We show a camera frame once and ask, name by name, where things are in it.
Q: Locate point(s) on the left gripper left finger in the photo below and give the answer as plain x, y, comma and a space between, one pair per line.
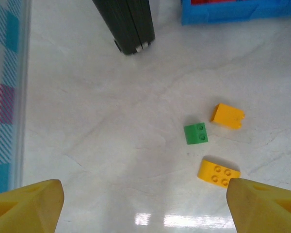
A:
21, 208

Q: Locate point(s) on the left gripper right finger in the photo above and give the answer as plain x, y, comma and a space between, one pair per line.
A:
264, 211

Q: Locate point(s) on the red lego brick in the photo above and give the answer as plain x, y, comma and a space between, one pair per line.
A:
197, 1

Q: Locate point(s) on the yellow lego brick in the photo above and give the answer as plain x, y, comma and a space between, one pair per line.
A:
226, 116
215, 173

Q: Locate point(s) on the small green lego brick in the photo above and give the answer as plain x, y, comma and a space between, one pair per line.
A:
195, 136

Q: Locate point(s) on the blue three-compartment bin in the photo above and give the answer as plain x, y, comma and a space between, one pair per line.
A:
232, 13

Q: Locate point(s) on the black tool holder bar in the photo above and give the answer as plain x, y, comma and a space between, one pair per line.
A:
128, 21

